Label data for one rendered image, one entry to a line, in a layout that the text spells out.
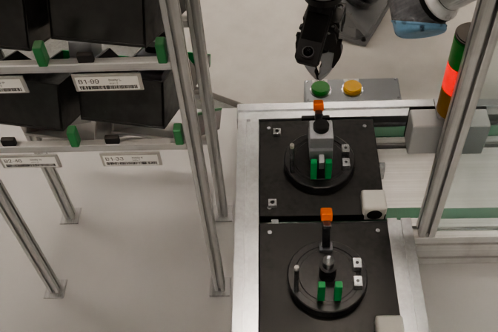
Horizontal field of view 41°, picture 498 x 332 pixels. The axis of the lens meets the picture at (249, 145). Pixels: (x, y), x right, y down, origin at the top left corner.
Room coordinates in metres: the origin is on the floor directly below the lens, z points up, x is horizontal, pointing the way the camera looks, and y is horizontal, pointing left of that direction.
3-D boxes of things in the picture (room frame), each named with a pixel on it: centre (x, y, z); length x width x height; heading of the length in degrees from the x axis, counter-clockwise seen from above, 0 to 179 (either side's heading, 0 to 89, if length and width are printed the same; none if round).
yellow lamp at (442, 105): (0.68, -0.32, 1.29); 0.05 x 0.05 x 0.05
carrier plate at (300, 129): (0.81, -0.14, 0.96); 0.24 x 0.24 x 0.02; 86
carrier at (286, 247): (0.55, -0.12, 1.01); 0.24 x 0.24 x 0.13; 86
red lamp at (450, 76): (0.68, -0.32, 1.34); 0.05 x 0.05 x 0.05
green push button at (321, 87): (1.02, -0.17, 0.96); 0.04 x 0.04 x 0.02
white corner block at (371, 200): (0.70, -0.23, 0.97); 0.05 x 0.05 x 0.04; 86
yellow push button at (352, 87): (1.02, -0.24, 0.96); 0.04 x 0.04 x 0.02
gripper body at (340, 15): (0.98, -0.16, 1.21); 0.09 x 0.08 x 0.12; 159
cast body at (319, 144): (0.80, -0.14, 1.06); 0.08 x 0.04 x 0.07; 176
